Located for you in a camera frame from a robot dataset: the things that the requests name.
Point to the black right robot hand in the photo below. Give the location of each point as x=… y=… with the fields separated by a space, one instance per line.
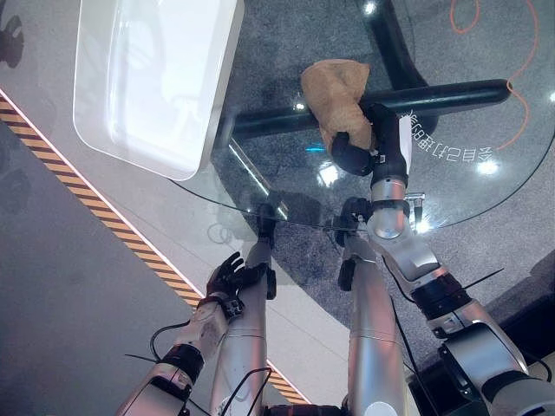
x=388 y=147

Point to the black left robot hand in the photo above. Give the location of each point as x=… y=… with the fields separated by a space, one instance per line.
x=227 y=279

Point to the tan cloth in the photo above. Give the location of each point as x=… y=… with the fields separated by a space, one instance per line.
x=336 y=97

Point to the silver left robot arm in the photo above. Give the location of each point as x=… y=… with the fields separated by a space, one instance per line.
x=208 y=329

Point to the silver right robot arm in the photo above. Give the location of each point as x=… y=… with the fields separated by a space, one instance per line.
x=403 y=251

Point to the white rectangular basket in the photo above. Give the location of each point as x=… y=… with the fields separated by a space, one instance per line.
x=143 y=86

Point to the silver left robot leg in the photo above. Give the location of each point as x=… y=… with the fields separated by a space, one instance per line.
x=243 y=346

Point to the silver robot leg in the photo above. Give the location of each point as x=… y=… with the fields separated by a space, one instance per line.
x=243 y=346
x=368 y=312

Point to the yellow black hazard tape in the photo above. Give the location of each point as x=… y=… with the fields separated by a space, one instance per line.
x=108 y=216

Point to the silver right robot leg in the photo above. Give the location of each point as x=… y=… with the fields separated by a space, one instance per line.
x=368 y=312

